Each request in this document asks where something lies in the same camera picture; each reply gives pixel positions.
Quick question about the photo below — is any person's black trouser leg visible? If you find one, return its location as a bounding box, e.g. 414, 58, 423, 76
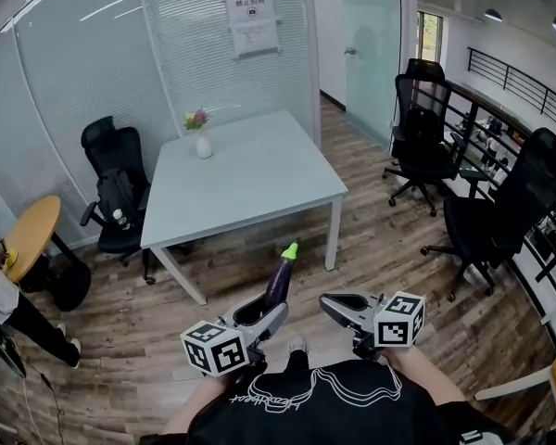
284, 348, 312, 382

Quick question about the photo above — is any black metal far railing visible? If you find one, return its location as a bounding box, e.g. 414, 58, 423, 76
466, 46, 556, 121

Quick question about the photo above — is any black metal balcony railing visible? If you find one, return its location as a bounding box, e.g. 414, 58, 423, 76
437, 80, 556, 351

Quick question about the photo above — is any black mesh office chair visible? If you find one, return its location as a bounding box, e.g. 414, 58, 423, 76
403, 57, 448, 85
80, 116, 194, 286
420, 127, 556, 303
382, 72, 467, 218

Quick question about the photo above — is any dark board with green edge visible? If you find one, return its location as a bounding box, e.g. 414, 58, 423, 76
0, 299, 28, 380

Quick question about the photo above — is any round wooden side table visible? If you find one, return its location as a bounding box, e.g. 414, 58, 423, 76
2, 195, 93, 313

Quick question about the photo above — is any white paper notice sheet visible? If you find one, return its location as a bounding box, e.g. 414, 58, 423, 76
231, 19, 281, 60

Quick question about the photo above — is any black backpack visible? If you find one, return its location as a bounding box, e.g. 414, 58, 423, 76
95, 168, 138, 231

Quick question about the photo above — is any white paper sign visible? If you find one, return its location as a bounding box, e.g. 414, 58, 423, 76
225, 0, 275, 25

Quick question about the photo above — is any purple eggplant with green stem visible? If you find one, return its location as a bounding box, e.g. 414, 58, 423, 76
262, 242, 300, 315

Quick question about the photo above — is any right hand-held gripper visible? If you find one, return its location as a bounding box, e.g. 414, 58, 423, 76
319, 291, 426, 362

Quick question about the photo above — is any frosted glass door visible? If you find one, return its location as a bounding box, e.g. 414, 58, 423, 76
340, 0, 405, 146

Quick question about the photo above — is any white metal frame bar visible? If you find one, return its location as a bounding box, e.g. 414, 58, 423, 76
474, 366, 555, 402

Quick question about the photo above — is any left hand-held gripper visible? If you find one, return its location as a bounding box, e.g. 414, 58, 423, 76
180, 293, 290, 379

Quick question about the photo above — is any person's right forearm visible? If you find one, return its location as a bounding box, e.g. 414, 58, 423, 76
383, 347, 467, 406

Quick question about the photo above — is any person's black printed t-shirt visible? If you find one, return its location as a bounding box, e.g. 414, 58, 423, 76
138, 358, 516, 445

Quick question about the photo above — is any person's left forearm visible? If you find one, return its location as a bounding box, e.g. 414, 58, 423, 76
161, 372, 235, 436

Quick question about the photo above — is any white square table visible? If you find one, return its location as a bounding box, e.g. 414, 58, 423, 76
140, 109, 349, 306

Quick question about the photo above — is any thin floor cable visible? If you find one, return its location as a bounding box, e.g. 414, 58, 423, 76
21, 372, 67, 445

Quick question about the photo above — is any window with dark frame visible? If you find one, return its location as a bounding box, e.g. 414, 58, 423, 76
416, 10, 445, 62

